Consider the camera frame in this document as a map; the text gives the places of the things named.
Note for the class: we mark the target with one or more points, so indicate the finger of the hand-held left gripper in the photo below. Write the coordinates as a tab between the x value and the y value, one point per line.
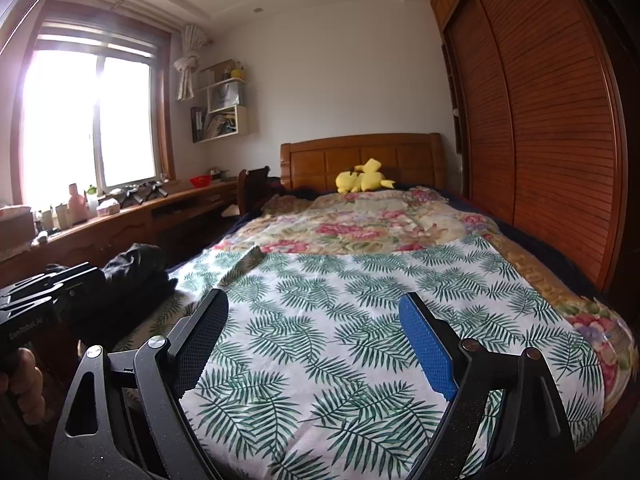
80	282

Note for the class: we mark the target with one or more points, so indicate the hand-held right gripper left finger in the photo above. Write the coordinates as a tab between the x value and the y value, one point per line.
200	337

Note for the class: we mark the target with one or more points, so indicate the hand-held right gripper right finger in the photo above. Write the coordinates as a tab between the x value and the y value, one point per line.
427	347

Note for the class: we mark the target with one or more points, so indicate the black jacket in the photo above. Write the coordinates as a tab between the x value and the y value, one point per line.
140	270

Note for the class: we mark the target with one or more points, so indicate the person's left hand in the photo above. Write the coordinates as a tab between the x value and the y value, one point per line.
25	377

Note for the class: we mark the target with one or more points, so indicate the long wooden desk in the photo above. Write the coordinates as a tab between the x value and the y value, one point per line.
125	225

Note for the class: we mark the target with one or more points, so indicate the pink bottle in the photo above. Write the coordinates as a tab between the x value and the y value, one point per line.
77	207

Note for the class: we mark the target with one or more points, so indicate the leaf print blanket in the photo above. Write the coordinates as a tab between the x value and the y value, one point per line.
350	335

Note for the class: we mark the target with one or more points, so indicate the white pouch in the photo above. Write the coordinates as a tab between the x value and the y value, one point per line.
107	207

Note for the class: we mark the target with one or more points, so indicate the green capped white bottle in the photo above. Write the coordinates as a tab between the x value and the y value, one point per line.
92	200

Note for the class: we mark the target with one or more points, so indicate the cardboard box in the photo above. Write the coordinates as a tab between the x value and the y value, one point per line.
15	225

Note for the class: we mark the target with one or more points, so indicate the dark blue bed sheet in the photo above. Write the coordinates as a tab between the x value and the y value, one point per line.
545	265

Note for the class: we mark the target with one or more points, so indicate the floral quilt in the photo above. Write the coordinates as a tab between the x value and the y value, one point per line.
350	220

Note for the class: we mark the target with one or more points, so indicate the red bowl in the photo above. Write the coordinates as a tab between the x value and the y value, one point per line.
201	181

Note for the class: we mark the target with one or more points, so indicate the wooden framed window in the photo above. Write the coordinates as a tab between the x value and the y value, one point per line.
125	125

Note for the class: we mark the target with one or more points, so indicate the dark wooden chair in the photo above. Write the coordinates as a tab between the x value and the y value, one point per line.
255	182

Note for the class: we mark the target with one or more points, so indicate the metal pot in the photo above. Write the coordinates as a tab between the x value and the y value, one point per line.
217	173

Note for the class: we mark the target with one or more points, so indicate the dark cloth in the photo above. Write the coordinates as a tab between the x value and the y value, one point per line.
302	193

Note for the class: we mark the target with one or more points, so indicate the yellow plush toy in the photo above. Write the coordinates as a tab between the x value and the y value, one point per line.
360	180

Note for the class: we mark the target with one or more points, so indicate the wooden bed headboard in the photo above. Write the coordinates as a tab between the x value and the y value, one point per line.
315	160

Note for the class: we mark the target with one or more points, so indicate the white paper bag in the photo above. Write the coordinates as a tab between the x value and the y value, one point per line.
225	96

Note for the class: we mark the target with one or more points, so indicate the tied white curtain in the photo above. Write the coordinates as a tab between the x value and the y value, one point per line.
186	67

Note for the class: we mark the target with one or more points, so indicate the wooden louvred wardrobe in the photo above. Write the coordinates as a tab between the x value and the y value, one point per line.
540	110

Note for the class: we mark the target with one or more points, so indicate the small yellow toy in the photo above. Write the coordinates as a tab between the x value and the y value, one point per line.
239	71

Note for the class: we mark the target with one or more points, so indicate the white wall shelf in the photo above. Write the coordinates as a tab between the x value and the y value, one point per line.
235	120

